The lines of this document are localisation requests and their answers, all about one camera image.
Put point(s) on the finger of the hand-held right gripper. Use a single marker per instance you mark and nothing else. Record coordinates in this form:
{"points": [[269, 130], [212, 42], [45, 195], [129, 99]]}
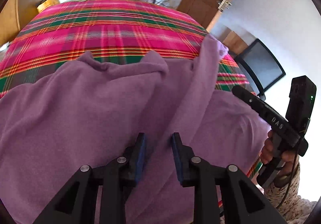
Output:
{"points": [[248, 98]]}

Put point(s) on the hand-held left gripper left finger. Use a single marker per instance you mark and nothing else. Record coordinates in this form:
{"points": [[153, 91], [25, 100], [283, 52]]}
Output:
{"points": [[140, 158]]}

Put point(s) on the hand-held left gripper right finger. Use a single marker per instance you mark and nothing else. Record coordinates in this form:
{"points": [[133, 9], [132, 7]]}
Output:
{"points": [[176, 158]]}

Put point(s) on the purple fleece pants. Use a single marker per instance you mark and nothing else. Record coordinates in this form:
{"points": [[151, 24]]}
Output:
{"points": [[100, 113]]}

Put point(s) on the person's right forearm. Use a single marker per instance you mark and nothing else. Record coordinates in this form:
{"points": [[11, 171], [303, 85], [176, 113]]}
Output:
{"points": [[293, 196]]}

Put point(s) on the person's right hand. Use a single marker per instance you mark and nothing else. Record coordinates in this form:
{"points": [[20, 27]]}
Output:
{"points": [[266, 148]]}

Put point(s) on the black mesh office chair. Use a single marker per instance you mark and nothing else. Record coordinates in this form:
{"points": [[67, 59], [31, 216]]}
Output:
{"points": [[263, 68]]}

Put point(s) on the wooden board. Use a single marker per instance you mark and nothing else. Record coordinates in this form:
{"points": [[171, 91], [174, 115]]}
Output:
{"points": [[234, 42]]}

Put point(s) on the pink green plaid bed sheet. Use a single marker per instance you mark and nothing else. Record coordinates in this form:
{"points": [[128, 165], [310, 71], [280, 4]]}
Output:
{"points": [[100, 28]]}

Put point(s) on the yellow box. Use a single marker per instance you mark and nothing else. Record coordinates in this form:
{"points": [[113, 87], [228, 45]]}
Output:
{"points": [[49, 3]]}

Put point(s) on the wooden wardrobe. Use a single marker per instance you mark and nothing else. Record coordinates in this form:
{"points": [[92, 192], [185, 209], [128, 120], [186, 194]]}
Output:
{"points": [[25, 8]]}

